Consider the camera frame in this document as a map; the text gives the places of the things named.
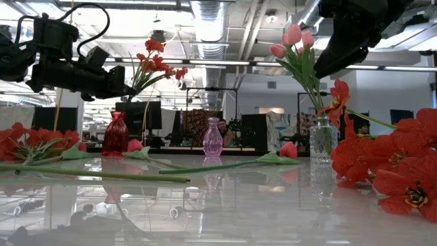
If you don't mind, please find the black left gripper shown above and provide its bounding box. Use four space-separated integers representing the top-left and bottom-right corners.
26 59 137 103

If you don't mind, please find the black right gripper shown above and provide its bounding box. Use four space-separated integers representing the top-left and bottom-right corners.
313 0 380 80

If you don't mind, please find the long green stem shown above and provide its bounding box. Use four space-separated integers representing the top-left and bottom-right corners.
0 163 191 184

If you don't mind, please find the red glass vase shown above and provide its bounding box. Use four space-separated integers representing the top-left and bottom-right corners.
101 111 130 157

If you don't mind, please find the clear glass vase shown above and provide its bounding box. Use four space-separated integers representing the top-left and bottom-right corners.
309 115 339 165

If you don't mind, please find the purple glass vase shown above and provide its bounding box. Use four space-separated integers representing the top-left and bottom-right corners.
202 117 224 158

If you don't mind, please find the black monitor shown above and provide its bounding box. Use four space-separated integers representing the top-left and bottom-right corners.
115 100 163 131
390 109 416 126

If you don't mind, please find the black ceiling dome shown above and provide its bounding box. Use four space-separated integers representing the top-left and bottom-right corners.
150 29 167 44

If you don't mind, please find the black partition panel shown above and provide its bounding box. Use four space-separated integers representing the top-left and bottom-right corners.
241 113 269 152
32 107 79 133

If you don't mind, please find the round ceiling spotlight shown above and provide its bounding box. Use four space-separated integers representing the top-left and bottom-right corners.
264 9 279 25

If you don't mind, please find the brown patterned cloth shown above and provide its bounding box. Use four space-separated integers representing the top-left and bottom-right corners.
182 109 223 146

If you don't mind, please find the white blue patterned cloth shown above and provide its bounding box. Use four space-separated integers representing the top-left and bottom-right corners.
266 111 300 152

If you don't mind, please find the long white light strip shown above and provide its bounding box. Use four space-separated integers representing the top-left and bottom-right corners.
0 55 437 73

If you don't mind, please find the person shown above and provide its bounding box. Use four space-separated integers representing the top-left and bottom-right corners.
217 118 236 148

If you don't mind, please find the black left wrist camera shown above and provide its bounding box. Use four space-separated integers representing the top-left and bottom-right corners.
85 45 111 68

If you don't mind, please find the smooth silver air duct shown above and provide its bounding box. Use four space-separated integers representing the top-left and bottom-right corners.
266 0 322 74

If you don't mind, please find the yellow cable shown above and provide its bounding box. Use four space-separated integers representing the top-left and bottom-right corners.
53 89 65 133

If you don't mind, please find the black metal frame stand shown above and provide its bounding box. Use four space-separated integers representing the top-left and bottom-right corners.
186 87 239 148

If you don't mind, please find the ribbed silver air duct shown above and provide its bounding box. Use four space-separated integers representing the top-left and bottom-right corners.
190 0 229 110

